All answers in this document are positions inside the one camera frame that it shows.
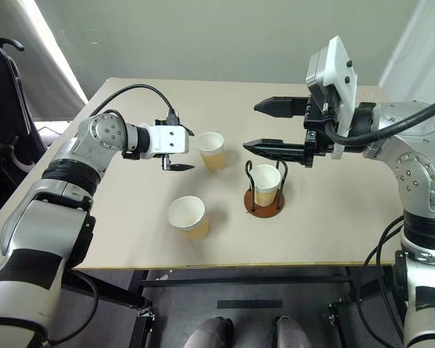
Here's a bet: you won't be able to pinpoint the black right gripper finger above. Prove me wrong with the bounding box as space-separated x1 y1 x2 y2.
242 137 309 163
253 96 311 119

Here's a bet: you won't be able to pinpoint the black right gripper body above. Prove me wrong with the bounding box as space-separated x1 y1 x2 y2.
302 90 341 169

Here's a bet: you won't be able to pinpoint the paper cup with tan sleeve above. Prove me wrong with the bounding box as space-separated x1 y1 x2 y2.
167 195 210 241
250 164 282 208
196 131 227 173

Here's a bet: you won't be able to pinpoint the black tape strip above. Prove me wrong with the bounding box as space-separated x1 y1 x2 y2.
217 299 283 310

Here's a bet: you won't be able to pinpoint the black chair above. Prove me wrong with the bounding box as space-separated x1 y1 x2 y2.
0 30 49 228

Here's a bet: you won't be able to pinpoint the dark rounded grey shape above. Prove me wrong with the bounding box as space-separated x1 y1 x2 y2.
183 315 235 348
273 315 313 348

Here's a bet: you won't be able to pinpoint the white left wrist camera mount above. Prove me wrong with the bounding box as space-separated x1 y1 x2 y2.
146 124 190 160

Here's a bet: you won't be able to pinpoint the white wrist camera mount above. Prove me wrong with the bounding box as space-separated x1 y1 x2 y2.
304 35 360 161
146 124 190 160

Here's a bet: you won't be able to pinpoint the black wire cup holder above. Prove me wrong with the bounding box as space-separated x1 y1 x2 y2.
243 159 288 218

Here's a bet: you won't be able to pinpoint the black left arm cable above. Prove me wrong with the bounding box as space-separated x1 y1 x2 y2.
88 83 181 127

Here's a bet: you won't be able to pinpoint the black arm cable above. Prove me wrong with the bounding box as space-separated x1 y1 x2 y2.
88 83 181 127
323 94 435 146

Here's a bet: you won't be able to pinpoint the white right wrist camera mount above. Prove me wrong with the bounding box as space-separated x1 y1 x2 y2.
304 35 360 161

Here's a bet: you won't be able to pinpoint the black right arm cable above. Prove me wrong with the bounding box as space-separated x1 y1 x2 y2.
323 94 435 146

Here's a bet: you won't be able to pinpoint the black right torso cables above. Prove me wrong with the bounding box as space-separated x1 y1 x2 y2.
357 215 410 344

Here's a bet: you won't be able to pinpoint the black left torso cable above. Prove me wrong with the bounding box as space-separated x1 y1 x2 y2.
47 270 100 346

